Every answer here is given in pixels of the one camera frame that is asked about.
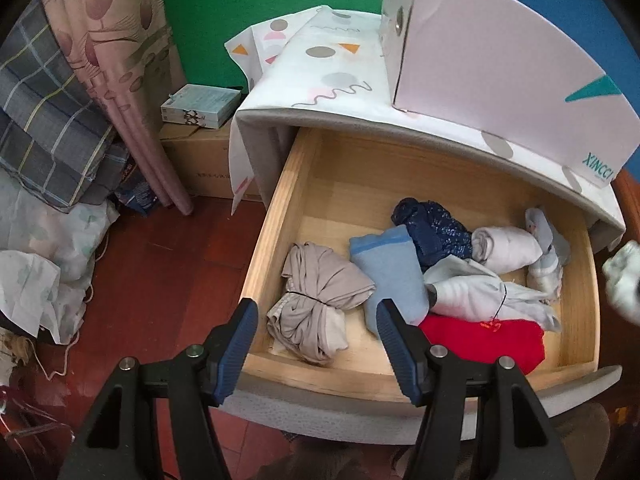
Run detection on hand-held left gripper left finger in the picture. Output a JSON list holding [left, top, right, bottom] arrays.
[[60, 298, 261, 480]]

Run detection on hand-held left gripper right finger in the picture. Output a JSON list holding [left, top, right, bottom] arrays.
[[376, 298, 573, 480]]

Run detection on light blue underwear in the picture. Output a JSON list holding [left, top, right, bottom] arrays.
[[348, 225, 431, 333]]

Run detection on red underwear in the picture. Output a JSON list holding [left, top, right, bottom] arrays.
[[417, 314, 546, 376]]

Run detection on white underwear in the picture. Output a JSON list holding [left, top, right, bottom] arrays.
[[422, 255, 562, 333]]

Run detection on beige underwear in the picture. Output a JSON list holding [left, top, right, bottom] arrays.
[[266, 241, 377, 366]]

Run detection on navy floral underwear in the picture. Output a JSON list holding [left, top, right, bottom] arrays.
[[391, 199, 476, 268]]

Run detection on cream underwear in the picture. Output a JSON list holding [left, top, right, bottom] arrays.
[[471, 226, 544, 273]]

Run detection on wooden drawer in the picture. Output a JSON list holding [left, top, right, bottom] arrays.
[[220, 127, 623, 441]]

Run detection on white socks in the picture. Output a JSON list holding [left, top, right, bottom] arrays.
[[524, 207, 572, 303]]

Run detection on white cardboard box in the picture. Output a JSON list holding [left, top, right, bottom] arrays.
[[381, 0, 640, 191]]

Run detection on blue packet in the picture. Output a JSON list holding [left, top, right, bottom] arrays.
[[116, 180, 163, 218]]

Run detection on large brown cardboard box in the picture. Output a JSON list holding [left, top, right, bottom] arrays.
[[159, 122, 266, 201]]

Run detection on white floral sheet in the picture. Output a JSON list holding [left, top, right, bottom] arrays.
[[0, 175, 121, 346]]

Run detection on white crumpled cloth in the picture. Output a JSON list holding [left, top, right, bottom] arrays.
[[601, 241, 640, 323]]

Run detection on small teal white box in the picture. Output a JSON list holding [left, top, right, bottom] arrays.
[[160, 85, 242, 130]]

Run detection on orange wooden furniture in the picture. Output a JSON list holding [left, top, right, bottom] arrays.
[[612, 170, 640, 241]]

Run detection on grey plaid blanket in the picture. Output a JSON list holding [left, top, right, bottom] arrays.
[[0, 0, 131, 211]]

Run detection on white patterned cloth cover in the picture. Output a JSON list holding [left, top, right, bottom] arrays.
[[224, 5, 618, 217]]

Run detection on pink patterned curtain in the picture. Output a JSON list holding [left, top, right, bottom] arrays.
[[40, 0, 196, 217]]

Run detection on green foam mat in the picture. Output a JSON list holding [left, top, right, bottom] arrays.
[[159, 0, 466, 96]]

